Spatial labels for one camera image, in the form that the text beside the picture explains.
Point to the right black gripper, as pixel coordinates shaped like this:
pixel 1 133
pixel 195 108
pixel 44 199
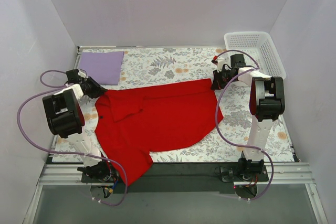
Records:
pixel 218 79

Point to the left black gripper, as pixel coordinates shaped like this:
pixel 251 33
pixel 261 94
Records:
pixel 94 88

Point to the red t shirt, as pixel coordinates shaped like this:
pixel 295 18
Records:
pixel 132 123

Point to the white plastic basket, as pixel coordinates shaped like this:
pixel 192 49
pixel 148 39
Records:
pixel 261 47

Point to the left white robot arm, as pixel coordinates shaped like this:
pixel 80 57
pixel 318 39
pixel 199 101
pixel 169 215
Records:
pixel 65 119

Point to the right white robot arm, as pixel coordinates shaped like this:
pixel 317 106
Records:
pixel 266 104

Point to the folded purple t shirt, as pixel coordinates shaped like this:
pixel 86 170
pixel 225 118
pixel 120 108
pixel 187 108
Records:
pixel 103 67

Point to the floral patterned table mat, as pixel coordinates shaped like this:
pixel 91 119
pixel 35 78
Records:
pixel 143 67

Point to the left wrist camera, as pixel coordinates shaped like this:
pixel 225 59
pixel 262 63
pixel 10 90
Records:
pixel 82 73

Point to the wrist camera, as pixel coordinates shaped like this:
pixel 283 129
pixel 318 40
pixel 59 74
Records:
pixel 220 64
pixel 82 73

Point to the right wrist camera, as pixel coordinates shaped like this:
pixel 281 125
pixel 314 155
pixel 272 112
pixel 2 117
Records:
pixel 220 64

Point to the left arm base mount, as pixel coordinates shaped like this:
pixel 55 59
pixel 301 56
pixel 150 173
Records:
pixel 103 172

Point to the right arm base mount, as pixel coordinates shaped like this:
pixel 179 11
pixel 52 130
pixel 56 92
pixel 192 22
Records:
pixel 244 184

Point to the aluminium frame rail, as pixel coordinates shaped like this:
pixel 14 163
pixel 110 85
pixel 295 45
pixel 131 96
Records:
pixel 180 193

